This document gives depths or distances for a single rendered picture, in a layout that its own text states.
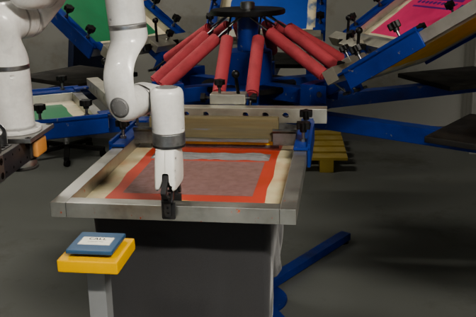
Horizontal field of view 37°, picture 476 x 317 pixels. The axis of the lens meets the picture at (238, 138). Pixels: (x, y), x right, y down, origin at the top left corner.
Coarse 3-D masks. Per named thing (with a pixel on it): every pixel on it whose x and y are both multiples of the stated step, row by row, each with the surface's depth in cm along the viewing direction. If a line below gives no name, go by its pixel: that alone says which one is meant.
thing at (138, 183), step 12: (144, 156) 220; (132, 168) 208; (144, 168) 208; (192, 168) 207; (132, 180) 197; (144, 180) 197; (192, 180) 196; (120, 192) 187; (132, 192) 187; (144, 192) 187; (156, 192) 187; (168, 192) 187; (180, 192) 186
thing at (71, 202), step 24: (96, 168) 197; (72, 192) 177; (288, 192) 174; (72, 216) 171; (96, 216) 170; (120, 216) 170; (144, 216) 169; (192, 216) 167; (216, 216) 166; (240, 216) 165; (264, 216) 164; (288, 216) 164
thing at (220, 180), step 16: (208, 160) 215; (224, 160) 214; (240, 160) 214; (272, 160) 213; (208, 176) 199; (224, 176) 199; (240, 176) 199; (256, 176) 198; (272, 176) 198; (192, 192) 186; (208, 192) 186; (224, 192) 186; (240, 192) 185; (256, 192) 185
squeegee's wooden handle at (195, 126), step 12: (192, 120) 224; (204, 120) 223; (216, 120) 223; (228, 120) 222; (240, 120) 222; (252, 120) 221; (264, 120) 221; (276, 120) 220; (192, 132) 225; (204, 132) 224; (216, 132) 224; (228, 132) 223; (240, 132) 223; (252, 132) 222; (264, 132) 222
